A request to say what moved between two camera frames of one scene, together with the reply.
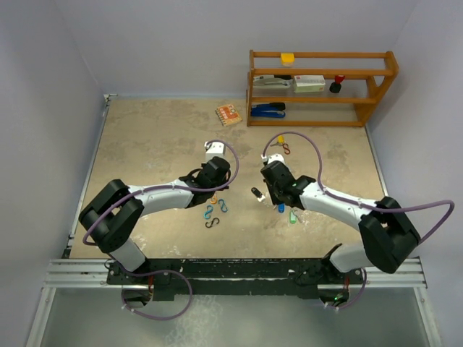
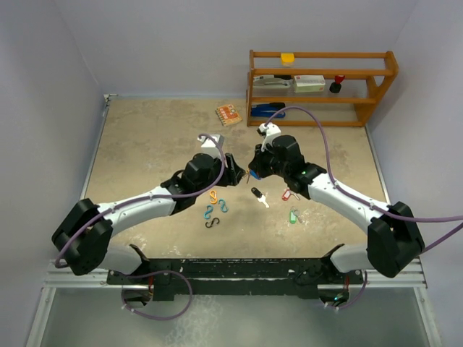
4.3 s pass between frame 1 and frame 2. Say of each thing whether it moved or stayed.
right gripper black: moved
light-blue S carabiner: stayed
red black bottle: stayed
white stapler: stayed
